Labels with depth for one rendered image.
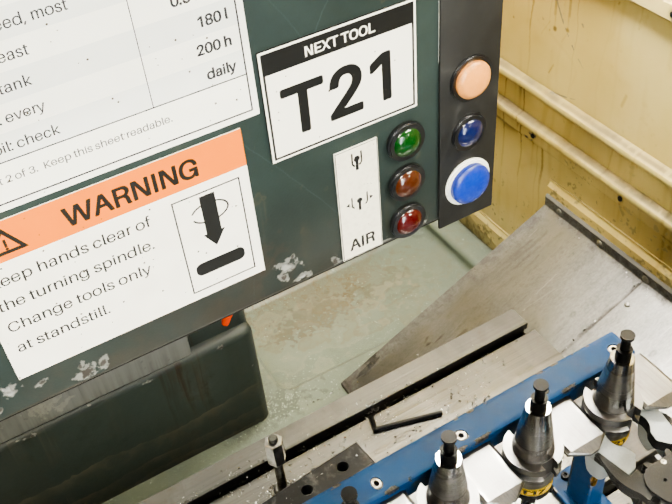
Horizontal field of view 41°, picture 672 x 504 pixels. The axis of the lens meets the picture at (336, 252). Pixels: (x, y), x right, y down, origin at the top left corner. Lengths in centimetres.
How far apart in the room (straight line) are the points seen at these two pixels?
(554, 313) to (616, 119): 38
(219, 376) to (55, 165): 120
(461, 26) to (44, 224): 26
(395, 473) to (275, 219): 48
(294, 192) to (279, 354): 141
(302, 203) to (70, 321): 15
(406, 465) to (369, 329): 102
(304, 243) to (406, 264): 154
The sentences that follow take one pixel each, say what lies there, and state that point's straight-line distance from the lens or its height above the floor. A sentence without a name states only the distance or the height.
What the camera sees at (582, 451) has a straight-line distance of 100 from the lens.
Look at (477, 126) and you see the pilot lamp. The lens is 58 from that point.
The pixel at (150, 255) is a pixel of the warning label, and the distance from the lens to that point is 51.
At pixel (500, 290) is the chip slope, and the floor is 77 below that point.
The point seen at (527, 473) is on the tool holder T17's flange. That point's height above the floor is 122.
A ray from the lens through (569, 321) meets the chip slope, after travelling 170.
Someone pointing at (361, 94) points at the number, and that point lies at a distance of 52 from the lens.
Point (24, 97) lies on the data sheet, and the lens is 43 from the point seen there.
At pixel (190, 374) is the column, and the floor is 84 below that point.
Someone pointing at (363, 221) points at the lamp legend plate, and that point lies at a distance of 57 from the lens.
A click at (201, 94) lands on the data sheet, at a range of 47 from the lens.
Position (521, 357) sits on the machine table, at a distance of 149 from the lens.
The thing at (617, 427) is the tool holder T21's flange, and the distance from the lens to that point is 103.
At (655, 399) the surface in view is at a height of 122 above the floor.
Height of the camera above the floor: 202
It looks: 42 degrees down
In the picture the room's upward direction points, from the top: 6 degrees counter-clockwise
